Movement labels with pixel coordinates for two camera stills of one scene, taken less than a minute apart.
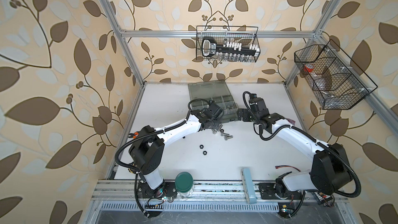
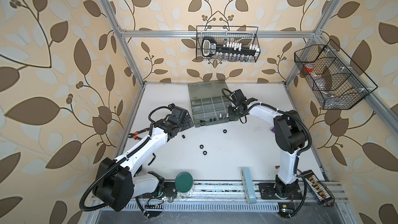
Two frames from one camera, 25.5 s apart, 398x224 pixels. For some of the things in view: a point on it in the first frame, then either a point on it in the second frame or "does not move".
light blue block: [247, 186] does not move
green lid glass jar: [184, 184] does not move
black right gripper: [245, 114] -> [231, 114]
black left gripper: [216, 120] -> [186, 125]
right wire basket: [336, 82] does not move
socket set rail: [210, 47] does not move
